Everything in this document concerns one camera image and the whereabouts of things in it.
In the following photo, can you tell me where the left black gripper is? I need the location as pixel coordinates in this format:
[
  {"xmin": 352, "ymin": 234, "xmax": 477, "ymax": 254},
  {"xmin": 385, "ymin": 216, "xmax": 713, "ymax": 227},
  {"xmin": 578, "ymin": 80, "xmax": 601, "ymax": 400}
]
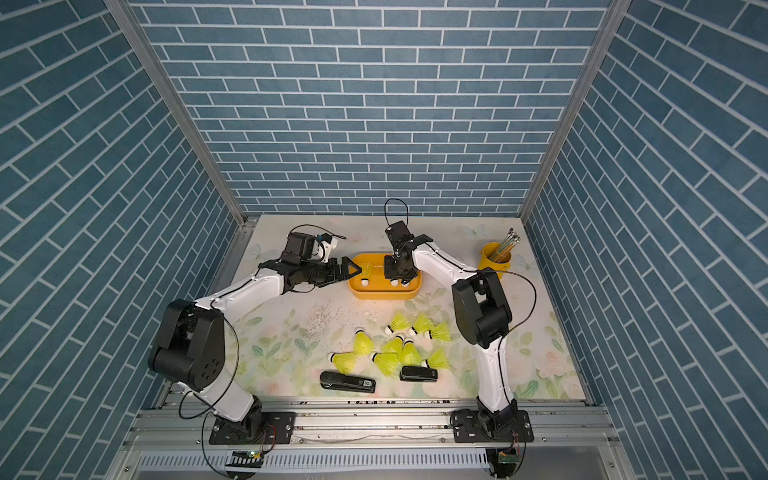
[{"xmin": 299, "ymin": 256, "xmax": 361, "ymax": 286}]

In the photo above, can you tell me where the yellow plastic storage box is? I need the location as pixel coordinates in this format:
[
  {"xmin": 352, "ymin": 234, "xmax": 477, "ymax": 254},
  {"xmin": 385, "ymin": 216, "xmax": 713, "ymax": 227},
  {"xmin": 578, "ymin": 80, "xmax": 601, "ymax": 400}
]
[{"xmin": 348, "ymin": 253, "xmax": 422, "ymax": 301}]

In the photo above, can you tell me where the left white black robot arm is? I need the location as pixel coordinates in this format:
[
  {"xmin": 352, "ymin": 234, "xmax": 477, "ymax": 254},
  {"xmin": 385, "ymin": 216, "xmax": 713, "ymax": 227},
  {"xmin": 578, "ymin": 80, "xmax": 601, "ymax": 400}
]
[{"xmin": 148, "ymin": 232, "xmax": 362, "ymax": 425}]

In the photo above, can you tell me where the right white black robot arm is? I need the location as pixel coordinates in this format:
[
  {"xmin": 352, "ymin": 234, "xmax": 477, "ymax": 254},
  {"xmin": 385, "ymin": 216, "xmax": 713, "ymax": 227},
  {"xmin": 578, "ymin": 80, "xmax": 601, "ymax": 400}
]
[{"xmin": 384, "ymin": 221, "xmax": 522, "ymax": 436}]

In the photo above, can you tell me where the yellow shuttlecock middle small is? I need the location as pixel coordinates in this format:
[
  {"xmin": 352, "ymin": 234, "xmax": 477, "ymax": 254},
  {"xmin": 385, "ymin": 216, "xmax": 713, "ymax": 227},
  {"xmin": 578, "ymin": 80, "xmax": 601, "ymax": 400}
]
[{"xmin": 381, "ymin": 335, "xmax": 405, "ymax": 355}]

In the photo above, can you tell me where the yellow shuttlecock front upright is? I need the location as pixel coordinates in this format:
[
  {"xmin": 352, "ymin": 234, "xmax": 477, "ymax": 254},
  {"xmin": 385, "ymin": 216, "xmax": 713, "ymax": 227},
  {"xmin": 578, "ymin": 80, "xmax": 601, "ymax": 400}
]
[{"xmin": 399, "ymin": 340, "xmax": 423, "ymax": 366}]

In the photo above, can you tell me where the yellow pen cup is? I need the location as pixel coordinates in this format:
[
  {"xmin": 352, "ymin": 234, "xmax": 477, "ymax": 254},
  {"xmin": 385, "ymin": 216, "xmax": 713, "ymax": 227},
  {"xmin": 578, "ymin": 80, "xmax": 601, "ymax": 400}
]
[{"xmin": 478, "ymin": 242, "xmax": 511, "ymax": 276}]

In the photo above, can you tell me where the small black stapler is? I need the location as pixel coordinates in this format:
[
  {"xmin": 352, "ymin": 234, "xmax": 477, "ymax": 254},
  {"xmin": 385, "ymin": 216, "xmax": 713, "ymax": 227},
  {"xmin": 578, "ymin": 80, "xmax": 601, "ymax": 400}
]
[{"xmin": 399, "ymin": 365, "xmax": 438, "ymax": 383}]

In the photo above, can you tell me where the bundle of pencils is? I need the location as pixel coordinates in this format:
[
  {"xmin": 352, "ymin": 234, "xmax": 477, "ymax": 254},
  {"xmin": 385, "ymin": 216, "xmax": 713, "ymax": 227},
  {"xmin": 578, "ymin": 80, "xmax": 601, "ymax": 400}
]
[{"xmin": 488, "ymin": 228, "xmax": 521, "ymax": 263}]

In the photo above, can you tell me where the large black stapler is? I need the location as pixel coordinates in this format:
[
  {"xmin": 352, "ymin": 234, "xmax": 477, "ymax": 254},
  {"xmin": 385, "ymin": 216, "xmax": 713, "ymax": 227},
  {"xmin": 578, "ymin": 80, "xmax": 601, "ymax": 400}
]
[{"xmin": 319, "ymin": 371, "xmax": 376, "ymax": 394}]

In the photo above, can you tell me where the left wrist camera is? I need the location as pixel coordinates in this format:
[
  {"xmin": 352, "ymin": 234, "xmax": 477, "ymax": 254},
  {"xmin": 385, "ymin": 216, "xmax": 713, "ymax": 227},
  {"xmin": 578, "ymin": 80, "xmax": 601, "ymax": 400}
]
[{"xmin": 317, "ymin": 233, "xmax": 338, "ymax": 263}]

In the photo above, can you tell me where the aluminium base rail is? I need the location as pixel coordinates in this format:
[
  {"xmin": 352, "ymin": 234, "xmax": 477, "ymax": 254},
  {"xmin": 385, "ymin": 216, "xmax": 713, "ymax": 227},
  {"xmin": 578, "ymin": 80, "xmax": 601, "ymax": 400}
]
[{"xmin": 123, "ymin": 398, "xmax": 619, "ymax": 450}]

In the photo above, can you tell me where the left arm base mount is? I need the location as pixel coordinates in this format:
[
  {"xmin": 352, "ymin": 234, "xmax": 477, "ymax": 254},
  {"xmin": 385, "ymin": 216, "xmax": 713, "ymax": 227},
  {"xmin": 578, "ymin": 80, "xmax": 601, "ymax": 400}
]
[{"xmin": 209, "ymin": 410, "xmax": 296, "ymax": 446}]

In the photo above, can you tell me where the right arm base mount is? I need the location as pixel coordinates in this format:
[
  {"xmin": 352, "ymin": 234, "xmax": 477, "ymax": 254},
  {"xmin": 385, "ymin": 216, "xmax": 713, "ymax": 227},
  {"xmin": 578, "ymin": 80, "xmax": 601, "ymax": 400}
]
[{"xmin": 449, "ymin": 408, "xmax": 534, "ymax": 443}]

